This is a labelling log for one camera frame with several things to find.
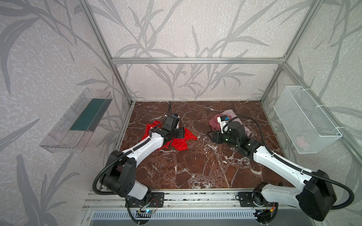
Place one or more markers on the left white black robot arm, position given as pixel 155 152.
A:
pixel 119 175

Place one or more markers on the aluminium mounting rail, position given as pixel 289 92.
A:
pixel 178 199

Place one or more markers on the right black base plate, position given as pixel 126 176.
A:
pixel 251 199

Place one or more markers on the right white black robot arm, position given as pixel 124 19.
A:
pixel 313 195

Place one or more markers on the clear plastic wall bin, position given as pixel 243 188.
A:
pixel 75 128

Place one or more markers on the aluminium cage frame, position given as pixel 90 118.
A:
pixel 282 62

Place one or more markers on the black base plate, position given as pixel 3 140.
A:
pixel 251 199
pixel 152 200

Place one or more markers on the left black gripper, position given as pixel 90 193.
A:
pixel 179 133

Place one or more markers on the dusty pink ribbed cloth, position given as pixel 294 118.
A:
pixel 214 124

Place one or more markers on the pink object in basket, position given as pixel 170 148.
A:
pixel 302 143

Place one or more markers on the light lilac cloth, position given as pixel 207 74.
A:
pixel 230 113

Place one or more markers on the red cloth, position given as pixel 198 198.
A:
pixel 180 144

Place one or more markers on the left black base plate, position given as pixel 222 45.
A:
pixel 152 200

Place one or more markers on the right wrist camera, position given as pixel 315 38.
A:
pixel 223 122

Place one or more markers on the small green circuit board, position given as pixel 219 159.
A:
pixel 146 211

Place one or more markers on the white wire mesh basket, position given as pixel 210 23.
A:
pixel 302 116

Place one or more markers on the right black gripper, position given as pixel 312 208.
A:
pixel 218 137

